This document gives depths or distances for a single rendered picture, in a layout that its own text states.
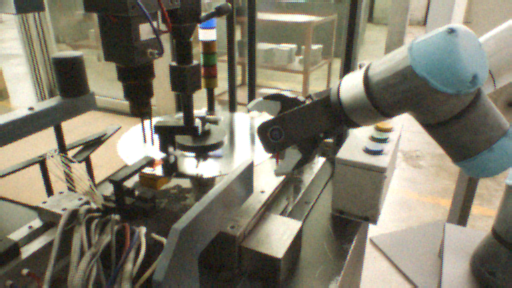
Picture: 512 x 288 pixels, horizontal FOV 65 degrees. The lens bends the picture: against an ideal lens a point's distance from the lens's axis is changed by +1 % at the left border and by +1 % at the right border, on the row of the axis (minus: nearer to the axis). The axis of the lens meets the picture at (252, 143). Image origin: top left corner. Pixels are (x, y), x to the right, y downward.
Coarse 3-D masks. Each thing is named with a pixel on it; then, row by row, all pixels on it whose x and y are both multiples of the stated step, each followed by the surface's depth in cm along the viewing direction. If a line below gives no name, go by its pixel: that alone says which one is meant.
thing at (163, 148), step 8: (184, 96) 70; (192, 96) 70; (184, 104) 70; (192, 104) 71; (184, 112) 71; (192, 112) 71; (184, 120) 72; (192, 120) 72; (160, 128) 72; (168, 128) 72; (176, 128) 72; (184, 128) 72; (192, 128) 72; (200, 128) 74; (160, 136) 73; (168, 136) 75; (160, 144) 74; (160, 152) 75; (168, 152) 74
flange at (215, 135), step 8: (208, 128) 81; (216, 128) 85; (176, 136) 81; (184, 136) 81; (192, 136) 80; (200, 136) 80; (208, 136) 80; (216, 136) 81; (224, 136) 81; (176, 144) 80; (184, 144) 78; (192, 144) 78; (200, 144) 78; (208, 144) 78; (216, 144) 79
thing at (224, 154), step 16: (208, 112) 96; (224, 112) 96; (224, 128) 87; (240, 128) 87; (256, 128) 87; (128, 144) 80; (144, 144) 80; (224, 144) 80; (240, 144) 80; (256, 144) 80; (128, 160) 73; (176, 160) 73; (192, 160) 73; (208, 160) 73; (224, 160) 73; (240, 160) 73; (256, 160) 74; (176, 176) 68; (192, 176) 68; (208, 176) 68
